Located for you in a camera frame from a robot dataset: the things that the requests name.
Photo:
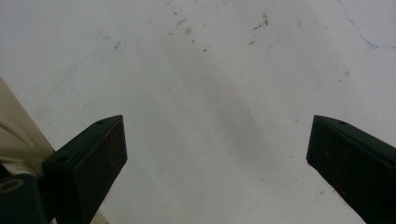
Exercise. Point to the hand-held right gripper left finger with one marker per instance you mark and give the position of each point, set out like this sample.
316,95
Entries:
84,168

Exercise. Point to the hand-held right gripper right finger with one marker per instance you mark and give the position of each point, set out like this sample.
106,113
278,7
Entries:
355,161

